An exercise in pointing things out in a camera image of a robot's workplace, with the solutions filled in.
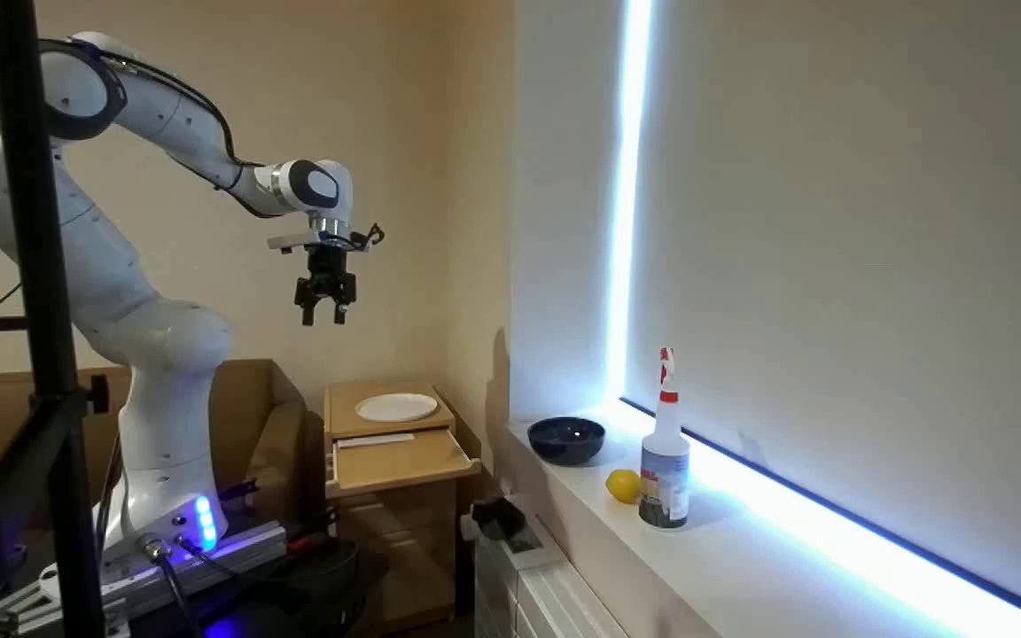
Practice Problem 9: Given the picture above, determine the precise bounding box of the dark blue bowl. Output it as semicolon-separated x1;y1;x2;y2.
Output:
523;414;610;469

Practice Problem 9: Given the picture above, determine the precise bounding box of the black tripod stand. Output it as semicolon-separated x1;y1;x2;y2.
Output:
0;0;112;638

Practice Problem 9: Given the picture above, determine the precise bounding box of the wooden pull-out shelf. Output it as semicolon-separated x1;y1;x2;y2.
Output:
326;425;486;499

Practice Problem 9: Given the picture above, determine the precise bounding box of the brown leather armchair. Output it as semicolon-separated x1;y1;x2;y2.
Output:
0;359;315;561

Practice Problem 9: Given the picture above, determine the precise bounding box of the aluminium robot base mount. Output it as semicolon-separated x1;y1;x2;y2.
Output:
0;516;298;629

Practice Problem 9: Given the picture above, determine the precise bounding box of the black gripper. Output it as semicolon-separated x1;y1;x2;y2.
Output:
291;241;361;329

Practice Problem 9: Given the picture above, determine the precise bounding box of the light wooden cabinet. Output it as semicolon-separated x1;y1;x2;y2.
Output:
319;375;494;629

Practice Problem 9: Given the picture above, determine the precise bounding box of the white radiator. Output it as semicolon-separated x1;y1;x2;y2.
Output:
468;516;634;638

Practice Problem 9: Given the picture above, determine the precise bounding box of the grey window roller blind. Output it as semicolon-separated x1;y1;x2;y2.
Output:
619;0;1021;629

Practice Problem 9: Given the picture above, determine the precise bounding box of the white remote control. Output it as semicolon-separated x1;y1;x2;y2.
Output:
332;429;418;450

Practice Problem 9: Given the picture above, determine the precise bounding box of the white round plate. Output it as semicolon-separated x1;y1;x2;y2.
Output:
351;388;444;425

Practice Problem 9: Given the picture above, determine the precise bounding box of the yellow lemon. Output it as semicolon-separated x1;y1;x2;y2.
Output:
604;469;645;507

